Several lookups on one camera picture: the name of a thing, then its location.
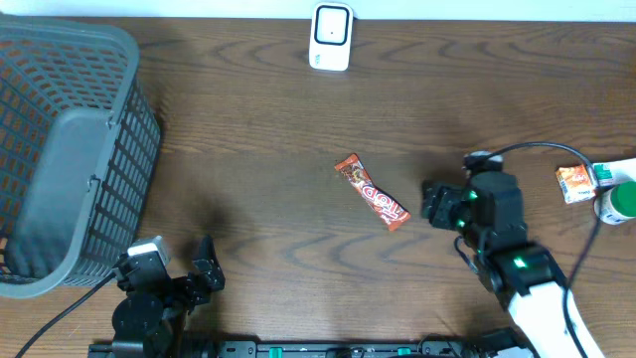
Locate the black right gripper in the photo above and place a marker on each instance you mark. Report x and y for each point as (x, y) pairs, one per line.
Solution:
(438, 205)

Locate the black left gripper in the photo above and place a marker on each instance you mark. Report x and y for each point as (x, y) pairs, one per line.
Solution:
(210, 273)

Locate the orange chocolate bar wrapper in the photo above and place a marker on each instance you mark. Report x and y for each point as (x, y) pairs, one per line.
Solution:
(389, 210)

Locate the small orange box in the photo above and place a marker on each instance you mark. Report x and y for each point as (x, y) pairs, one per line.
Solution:
(575, 184)

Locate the white green medicine box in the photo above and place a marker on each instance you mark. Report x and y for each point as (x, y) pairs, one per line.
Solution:
(610, 174)

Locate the green lid jar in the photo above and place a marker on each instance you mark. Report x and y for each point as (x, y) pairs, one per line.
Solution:
(617, 205)

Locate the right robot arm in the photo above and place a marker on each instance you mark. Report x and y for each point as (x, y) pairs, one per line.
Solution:
(532, 288)

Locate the white barcode scanner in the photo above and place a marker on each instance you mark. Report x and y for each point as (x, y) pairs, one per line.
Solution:
(331, 37)

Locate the grey plastic basket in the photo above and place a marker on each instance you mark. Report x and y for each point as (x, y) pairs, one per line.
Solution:
(79, 144)

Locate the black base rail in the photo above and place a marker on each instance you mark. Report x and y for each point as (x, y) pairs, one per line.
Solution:
(498, 344)

